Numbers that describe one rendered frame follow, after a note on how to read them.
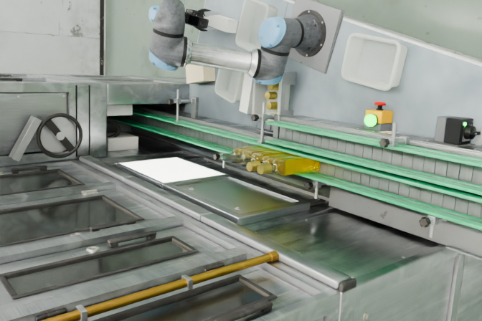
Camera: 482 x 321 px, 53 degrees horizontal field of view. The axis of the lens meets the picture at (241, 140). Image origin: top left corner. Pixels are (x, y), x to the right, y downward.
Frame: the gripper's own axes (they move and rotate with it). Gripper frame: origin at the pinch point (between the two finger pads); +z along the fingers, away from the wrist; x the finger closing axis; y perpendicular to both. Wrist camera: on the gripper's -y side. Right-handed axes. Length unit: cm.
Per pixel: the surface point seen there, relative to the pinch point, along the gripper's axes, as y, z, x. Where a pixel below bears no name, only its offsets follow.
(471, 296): -151, 13, 62
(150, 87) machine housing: 19.2, -20.5, 40.1
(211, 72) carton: -1.1, 1.8, 26.1
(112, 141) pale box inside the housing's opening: 24, -36, 72
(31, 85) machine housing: 19, -81, 40
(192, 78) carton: 7.4, -3.3, 31.7
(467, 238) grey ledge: -151, -9, 35
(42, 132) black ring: 14, -77, 60
